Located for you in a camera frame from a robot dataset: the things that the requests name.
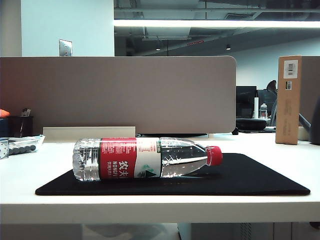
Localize clear plastic bottle red label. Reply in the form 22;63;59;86
72;136;223;183

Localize black mouse pad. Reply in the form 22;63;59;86
34;152;311;197

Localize beige desk divider panel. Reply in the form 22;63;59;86
0;55;237;138

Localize black computer monitor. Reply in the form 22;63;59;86
236;85;258;119

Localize black round cushion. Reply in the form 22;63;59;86
235;118;268;130

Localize long ceiling light strip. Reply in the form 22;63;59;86
113;19;320;28

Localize black office chair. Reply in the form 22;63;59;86
265;79;279;127

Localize tall brown cardboard box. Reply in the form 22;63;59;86
275;55;303;146

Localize black pen holder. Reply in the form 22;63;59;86
7;115;34;138

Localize plastic bag of black discs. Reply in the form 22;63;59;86
0;134;46;160

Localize beige divider panel behind box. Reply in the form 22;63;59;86
298;55;320;127

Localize dark blue box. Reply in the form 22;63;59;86
0;117;10;138

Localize white cable tray ledge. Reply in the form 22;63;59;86
42;126;137;143

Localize metal wall plate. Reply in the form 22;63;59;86
58;39;73;57

